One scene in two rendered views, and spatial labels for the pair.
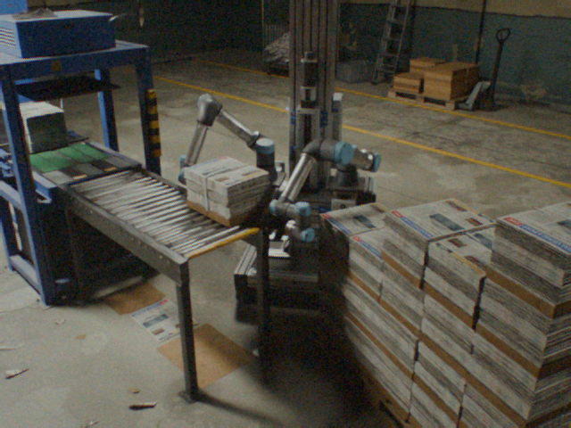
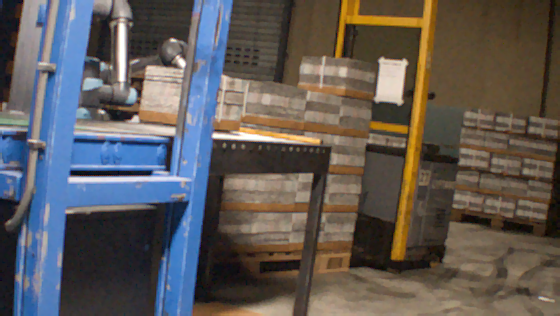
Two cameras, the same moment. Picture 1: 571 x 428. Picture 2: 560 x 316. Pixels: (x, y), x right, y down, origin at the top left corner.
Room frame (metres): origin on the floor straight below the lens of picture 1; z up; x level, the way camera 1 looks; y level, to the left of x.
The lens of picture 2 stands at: (3.73, 3.72, 0.90)
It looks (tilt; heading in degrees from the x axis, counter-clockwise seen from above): 3 degrees down; 249
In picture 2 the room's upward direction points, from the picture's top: 8 degrees clockwise
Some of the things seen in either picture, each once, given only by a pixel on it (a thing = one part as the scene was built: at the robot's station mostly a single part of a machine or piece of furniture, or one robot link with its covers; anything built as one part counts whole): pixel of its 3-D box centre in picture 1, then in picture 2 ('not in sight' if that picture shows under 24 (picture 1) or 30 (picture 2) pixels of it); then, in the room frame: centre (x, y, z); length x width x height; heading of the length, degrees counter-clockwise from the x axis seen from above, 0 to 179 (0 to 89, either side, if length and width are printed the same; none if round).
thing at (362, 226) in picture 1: (408, 327); (235, 197); (2.30, -0.60, 0.42); 1.17 x 0.39 x 0.83; 26
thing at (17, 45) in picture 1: (53, 32); not in sight; (3.66, 1.44, 1.65); 0.60 x 0.45 x 0.20; 133
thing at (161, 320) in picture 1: (163, 319); not in sight; (2.96, 0.76, 0.00); 0.37 x 0.28 x 0.01; 43
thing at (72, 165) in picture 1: (75, 168); (9, 135); (3.67, 1.44, 0.75); 0.70 x 0.65 x 0.10; 43
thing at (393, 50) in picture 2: not in sight; (382, 72); (1.23, -1.11, 1.27); 0.57 x 0.01 x 0.65; 116
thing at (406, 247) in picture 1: (437, 242); (264, 105); (2.18, -0.66, 0.95); 0.38 x 0.29 x 0.23; 114
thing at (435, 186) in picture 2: not in sight; (394, 204); (0.92, -1.27, 0.40); 0.69 x 0.55 x 0.80; 116
